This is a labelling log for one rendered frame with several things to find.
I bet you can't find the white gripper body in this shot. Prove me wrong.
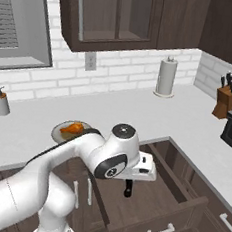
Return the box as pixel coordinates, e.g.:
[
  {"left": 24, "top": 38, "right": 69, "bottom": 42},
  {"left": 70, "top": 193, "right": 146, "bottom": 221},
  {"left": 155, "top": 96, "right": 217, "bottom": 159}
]
[{"left": 114, "top": 158, "right": 159, "bottom": 184}]

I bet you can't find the open dark wood drawer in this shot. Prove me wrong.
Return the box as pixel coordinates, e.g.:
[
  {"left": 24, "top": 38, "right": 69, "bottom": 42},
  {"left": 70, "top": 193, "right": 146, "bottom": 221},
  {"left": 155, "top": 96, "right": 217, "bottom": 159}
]
[{"left": 84, "top": 132, "right": 216, "bottom": 232}]

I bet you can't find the grey round plate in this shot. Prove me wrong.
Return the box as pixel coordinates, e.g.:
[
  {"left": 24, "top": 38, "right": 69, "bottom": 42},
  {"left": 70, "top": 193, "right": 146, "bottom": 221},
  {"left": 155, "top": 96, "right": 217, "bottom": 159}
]
[{"left": 49, "top": 118, "right": 95, "bottom": 148}]

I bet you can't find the wooden knife block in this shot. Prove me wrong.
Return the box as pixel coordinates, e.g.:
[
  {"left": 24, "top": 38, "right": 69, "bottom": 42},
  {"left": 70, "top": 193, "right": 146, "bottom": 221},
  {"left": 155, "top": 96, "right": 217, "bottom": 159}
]
[{"left": 210, "top": 69, "right": 232, "bottom": 121}]

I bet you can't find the dark wood base cupboard door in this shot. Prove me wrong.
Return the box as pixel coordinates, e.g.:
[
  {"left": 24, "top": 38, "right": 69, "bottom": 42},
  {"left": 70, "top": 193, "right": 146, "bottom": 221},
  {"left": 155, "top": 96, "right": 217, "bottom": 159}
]
[{"left": 45, "top": 155, "right": 116, "bottom": 232}]

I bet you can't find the orange chicken drumstick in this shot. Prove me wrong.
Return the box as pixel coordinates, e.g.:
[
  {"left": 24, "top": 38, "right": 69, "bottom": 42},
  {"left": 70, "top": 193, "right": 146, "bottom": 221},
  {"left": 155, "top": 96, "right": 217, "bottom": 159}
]
[{"left": 59, "top": 120, "right": 86, "bottom": 137}]

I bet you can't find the white paper towel roll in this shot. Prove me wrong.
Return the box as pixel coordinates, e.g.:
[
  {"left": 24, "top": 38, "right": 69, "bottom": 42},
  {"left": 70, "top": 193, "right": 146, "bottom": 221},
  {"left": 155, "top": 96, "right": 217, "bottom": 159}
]
[{"left": 152, "top": 54, "right": 180, "bottom": 100}]

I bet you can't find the white soap dispenser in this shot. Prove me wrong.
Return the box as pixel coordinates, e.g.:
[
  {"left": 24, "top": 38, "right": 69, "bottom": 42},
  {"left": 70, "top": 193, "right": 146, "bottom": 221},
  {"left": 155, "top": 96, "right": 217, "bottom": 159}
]
[{"left": 0, "top": 85, "right": 14, "bottom": 118}]

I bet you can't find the window with blinds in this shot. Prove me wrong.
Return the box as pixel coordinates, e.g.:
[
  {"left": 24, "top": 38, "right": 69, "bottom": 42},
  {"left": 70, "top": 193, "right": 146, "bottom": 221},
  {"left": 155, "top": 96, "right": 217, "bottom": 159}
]
[{"left": 0, "top": 0, "right": 60, "bottom": 77}]

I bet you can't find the white base cupboard handle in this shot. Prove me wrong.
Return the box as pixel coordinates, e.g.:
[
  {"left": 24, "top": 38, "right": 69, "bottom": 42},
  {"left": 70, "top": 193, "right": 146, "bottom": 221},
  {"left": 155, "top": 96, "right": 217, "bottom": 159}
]
[
  {"left": 84, "top": 178, "right": 96, "bottom": 207},
  {"left": 70, "top": 179, "right": 83, "bottom": 210}
]

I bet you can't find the white drawer handle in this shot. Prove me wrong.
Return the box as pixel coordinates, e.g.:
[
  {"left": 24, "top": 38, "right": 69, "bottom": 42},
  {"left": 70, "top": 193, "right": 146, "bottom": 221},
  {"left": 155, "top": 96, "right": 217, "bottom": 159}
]
[
  {"left": 217, "top": 211, "right": 232, "bottom": 232},
  {"left": 146, "top": 221, "right": 177, "bottom": 232}
]

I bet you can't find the white wall outlet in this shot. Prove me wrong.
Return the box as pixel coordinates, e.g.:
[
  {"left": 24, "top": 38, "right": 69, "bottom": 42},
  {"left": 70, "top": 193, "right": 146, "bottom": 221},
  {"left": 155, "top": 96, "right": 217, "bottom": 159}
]
[{"left": 83, "top": 51, "right": 99, "bottom": 73}]

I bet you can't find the dark wood wall cupboard door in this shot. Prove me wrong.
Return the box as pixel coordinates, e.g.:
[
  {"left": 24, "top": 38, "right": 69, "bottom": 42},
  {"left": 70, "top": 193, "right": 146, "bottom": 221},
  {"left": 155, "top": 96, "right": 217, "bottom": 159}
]
[{"left": 156, "top": 0, "right": 212, "bottom": 54}]

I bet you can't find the glass-front wall cupboard door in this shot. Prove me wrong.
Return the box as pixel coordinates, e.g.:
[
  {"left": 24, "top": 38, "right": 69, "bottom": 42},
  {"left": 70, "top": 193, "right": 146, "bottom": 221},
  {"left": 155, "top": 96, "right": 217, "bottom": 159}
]
[{"left": 70, "top": 0, "right": 161, "bottom": 49}]

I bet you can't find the dark wood corner wall cupboard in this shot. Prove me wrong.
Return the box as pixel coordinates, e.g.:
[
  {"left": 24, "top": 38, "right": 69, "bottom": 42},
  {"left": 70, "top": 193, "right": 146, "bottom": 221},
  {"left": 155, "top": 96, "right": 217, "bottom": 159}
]
[{"left": 196, "top": 0, "right": 232, "bottom": 71}]

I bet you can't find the silver cupboard door handle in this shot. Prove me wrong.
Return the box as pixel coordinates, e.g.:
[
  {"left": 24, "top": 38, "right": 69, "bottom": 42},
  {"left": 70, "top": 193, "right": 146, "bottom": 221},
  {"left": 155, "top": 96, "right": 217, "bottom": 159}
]
[{"left": 71, "top": 0, "right": 88, "bottom": 42}]

